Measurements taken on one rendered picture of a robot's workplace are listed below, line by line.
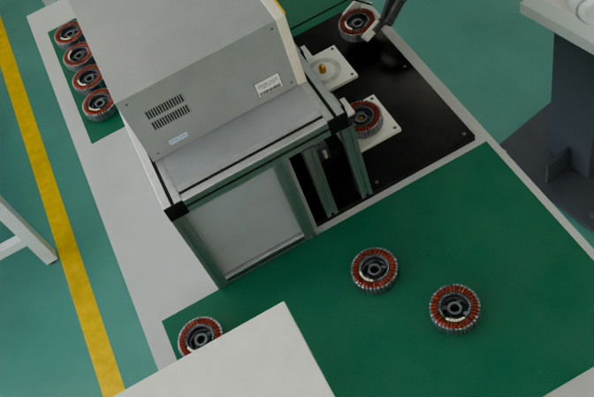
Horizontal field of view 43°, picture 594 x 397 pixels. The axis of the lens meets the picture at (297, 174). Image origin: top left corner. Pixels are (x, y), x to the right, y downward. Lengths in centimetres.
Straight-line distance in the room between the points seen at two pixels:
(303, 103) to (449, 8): 186
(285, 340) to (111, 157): 115
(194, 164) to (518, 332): 79
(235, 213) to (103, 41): 48
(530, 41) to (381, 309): 177
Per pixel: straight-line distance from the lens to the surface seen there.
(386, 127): 201
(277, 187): 171
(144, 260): 202
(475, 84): 312
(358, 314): 177
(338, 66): 219
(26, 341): 305
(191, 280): 194
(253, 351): 128
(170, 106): 160
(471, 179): 192
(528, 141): 291
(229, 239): 178
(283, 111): 166
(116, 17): 175
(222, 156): 163
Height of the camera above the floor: 233
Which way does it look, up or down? 52 degrees down
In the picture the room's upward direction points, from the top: 22 degrees counter-clockwise
